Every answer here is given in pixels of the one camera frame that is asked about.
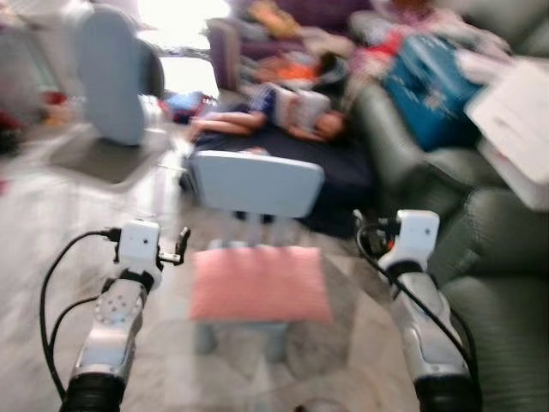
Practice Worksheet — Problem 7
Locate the pink pillow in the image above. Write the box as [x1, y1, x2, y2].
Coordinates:
[188, 244, 335, 324]

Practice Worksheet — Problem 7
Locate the dark green leather sofa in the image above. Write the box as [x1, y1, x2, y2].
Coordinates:
[351, 0, 549, 412]

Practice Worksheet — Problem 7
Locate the dark navy mattress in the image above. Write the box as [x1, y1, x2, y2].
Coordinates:
[179, 128, 379, 240]

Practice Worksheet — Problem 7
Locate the light blue plastic kids chair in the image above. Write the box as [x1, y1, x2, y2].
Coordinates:
[186, 149, 328, 362]
[46, 6, 173, 189]

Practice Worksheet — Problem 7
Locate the blue and red toy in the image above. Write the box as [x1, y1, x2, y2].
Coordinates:
[162, 89, 208, 124]

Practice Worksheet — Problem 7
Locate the child lying down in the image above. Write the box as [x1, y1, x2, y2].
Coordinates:
[186, 51, 349, 143]

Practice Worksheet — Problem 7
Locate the blue bag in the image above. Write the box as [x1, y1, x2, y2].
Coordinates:
[381, 33, 486, 152]

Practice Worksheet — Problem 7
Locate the white box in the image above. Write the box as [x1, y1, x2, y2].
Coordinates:
[464, 58, 549, 212]

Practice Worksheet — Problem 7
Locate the purple armchair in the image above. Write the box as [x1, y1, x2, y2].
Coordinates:
[205, 0, 379, 96]

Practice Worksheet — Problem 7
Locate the person in red patterned clothes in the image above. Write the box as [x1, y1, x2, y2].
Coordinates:
[351, 0, 508, 79]

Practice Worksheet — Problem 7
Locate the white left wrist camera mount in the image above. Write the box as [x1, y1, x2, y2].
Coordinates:
[115, 220, 163, 276]

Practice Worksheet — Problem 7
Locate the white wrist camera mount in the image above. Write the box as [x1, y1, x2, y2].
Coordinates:
[115, 220, 163, 276]
[379, 209, 441, 270]

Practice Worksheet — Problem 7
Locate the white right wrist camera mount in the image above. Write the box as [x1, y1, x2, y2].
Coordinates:
[379, 209, 441, 270]

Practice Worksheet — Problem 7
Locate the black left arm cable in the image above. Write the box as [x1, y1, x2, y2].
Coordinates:
[38, 227, 124, 402]

